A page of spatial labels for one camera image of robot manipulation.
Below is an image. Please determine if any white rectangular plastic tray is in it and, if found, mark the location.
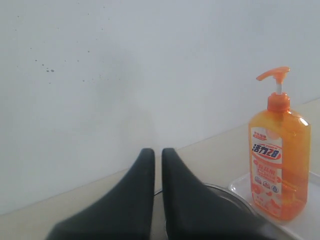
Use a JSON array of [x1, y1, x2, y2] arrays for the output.
[[228, 172, 320, 240]]

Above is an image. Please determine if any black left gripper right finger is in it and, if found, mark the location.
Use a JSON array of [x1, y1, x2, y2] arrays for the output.
[[161, 148, 283, 240]]

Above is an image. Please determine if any steel mesh strainer basket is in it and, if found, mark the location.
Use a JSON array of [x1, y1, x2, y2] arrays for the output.
[[151, 183, 258, 224]]

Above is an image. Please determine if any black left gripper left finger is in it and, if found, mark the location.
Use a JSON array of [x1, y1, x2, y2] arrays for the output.
[[47, 148, 155, 240]]

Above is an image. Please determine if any orange pump soap bottle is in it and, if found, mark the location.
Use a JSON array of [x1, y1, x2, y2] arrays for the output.
[[248, 66, 311, 221]]

